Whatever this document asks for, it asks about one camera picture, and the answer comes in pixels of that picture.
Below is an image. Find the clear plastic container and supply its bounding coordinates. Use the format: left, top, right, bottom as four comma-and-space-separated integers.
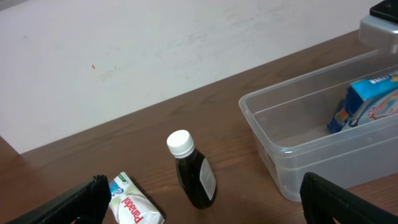
239, 51, 397, 202

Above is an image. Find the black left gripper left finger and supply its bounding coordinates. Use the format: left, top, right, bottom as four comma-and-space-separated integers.
7, 175, 111, 224

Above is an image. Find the dark brown medicine bottle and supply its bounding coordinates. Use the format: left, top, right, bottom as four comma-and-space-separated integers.
167, 129, 217, 209

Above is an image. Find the white Panadol box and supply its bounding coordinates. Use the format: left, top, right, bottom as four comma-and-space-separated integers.
109, 172, 165, 224

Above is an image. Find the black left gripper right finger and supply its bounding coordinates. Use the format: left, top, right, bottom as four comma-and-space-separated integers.
300, 172, 397, 224

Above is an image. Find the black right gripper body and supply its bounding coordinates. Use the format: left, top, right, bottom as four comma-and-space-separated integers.
369, 0, 398, 23

